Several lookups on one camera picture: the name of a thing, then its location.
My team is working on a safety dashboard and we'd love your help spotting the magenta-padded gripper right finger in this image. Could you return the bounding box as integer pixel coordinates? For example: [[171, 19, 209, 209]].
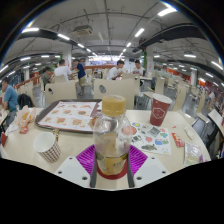
[[127, 145, 171, 188]]

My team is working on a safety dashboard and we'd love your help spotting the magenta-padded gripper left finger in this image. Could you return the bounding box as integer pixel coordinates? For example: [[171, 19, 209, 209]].
[[54, 144, 98, 189]]

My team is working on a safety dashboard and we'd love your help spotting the clear bottle with yellow drink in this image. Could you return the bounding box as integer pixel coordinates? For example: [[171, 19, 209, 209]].
[[92, 94, 133, 177]]

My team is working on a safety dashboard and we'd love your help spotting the colourful sticker sheet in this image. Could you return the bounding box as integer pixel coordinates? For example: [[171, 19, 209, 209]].
[[128, 120, 172, 156]]

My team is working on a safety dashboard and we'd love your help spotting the white cup with brown pattern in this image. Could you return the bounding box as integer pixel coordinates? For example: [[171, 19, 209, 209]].
[[32, 129, 62, 164]]

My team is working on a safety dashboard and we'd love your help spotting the small red sauce packet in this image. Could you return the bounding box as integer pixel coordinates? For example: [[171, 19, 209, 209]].
[[171, 132, 185, 148]]

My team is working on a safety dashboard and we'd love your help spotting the dark food tray with paper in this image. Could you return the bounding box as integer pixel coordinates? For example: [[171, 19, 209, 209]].
[[34, 98, 103, 134]]

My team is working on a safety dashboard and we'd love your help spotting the red paper cup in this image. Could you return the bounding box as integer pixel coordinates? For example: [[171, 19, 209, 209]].
[[149, 93, 173, 127]]

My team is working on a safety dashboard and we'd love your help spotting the clear plastic bag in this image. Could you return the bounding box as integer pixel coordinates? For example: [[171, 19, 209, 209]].
[[183, 141, 204, 166]]

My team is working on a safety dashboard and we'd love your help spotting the small white packet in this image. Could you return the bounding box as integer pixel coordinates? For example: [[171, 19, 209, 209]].
[[183, 125, 195, 140]]

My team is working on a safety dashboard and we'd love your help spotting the beige wooden chair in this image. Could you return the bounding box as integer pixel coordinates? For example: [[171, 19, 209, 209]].
[[44, 80, 78, 108], [93, 78, 136, 111]]

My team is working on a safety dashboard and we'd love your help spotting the crumpled orange food wrapper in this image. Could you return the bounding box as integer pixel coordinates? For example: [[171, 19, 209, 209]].
[[13, 104, 37, 129]]

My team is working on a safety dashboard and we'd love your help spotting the group of beige chairs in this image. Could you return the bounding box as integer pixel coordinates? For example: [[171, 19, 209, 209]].
[[139, 71, 208, 118]]

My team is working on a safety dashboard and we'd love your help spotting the black backpack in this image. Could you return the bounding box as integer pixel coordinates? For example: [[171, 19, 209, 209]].
[[17, 93, 34, 110]]

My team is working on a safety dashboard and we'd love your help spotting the small red box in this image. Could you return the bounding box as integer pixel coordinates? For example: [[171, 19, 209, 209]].
[[0, 131, 8, 148]]

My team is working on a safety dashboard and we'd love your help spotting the person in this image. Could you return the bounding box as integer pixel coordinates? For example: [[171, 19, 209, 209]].
[[0, 77, 19, 126], [71, 58, 87, 85], [40, 65, 55, 91], [54, 58, 73, 83], [106, 59, 125, 81], [132, 59, 146, 77]]

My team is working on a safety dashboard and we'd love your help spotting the beige neighbouring table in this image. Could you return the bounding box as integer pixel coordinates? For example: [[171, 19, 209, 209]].
[[207, 108, 224, 138]]

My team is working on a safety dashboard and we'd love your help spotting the ceiling air conditioner unit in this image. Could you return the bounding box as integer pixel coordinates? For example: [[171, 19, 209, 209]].
[[71, 24, 94, 37]]

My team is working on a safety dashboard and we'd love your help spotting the group of ceiling lights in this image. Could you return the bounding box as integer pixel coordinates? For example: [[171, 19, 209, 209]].
[[0, 6, 224, 81]]

